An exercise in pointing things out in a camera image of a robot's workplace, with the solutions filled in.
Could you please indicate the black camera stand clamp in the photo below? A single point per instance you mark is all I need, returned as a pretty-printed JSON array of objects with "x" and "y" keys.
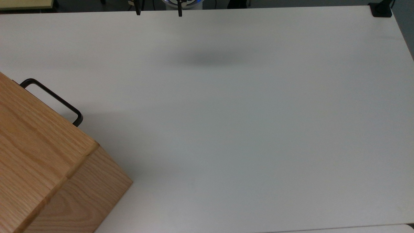
[{"x": 381, "y": 11}]

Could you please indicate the wooden cabinet body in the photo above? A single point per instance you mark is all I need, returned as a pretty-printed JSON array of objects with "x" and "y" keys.
[{"x": 38, "y": 145}]

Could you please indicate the pale yellow furniture panel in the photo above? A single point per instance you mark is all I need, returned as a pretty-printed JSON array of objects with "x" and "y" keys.
[{"x": 22, "y": 3}]

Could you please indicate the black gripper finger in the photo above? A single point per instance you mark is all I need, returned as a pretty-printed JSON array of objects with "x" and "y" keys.
[
  {"x": 179, "y": 9},
  {"x": 138, "y": 8}
]

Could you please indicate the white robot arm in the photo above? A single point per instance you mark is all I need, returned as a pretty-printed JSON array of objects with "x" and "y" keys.
[{"x": 190, "y": 5}]

